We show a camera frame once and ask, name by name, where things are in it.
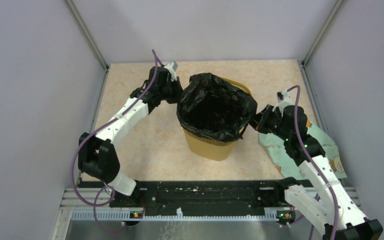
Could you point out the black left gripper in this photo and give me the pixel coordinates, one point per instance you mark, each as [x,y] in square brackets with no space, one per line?
[179,89]

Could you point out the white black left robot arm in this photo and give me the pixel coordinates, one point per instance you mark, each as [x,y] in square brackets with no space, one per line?
[97,156]

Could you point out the right aluminium frame post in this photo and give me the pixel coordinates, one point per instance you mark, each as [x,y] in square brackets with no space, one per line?
[337,7]

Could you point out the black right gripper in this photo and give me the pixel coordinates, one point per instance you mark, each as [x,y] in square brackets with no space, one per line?
[258,121]

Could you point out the left aluminium frame post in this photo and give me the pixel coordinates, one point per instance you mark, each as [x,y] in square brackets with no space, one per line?
[85,32]

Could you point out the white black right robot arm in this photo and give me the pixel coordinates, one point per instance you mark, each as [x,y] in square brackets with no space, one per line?
[335,215]

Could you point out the aluminium frame post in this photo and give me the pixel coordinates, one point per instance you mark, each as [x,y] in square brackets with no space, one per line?
[85,32]
[337,7]

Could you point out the black plastic trash bag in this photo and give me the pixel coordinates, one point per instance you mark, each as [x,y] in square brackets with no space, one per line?
[213,108]

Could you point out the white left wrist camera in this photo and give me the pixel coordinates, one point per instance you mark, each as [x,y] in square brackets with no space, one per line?
[172,67]

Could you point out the light green patterned cloth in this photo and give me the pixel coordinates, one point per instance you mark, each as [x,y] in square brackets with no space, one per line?
[287,167]

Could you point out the yellow ribbed trash bin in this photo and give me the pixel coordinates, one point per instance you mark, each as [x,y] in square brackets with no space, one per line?
[209,148]

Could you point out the grey slotted cable duct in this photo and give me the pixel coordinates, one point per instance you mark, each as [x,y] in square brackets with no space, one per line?
[128,215]

